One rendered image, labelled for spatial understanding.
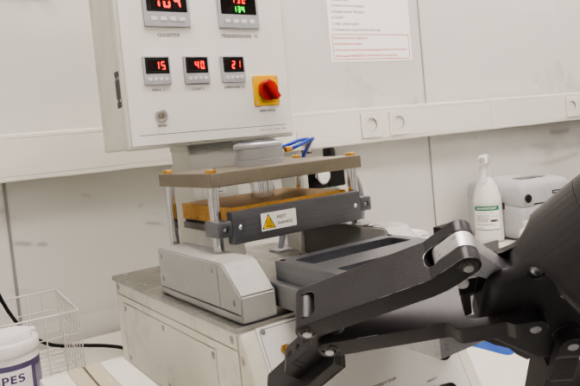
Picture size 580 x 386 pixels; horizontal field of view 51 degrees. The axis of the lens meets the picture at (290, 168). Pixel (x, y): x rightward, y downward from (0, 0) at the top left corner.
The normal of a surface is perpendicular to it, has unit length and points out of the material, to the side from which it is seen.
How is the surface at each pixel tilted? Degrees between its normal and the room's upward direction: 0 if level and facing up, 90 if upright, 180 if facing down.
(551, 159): 90
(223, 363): 90
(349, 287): 42
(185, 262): 90
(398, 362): 65
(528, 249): 60
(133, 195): 90
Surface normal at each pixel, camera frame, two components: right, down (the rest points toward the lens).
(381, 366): 0.47, -0.43
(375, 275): -0.52, -0.67
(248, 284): 0.29, -0.76
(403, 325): -0.30, -0.74
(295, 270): -0.82, 0.11
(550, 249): -0.84, -0.30
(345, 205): 0.56, -0.01
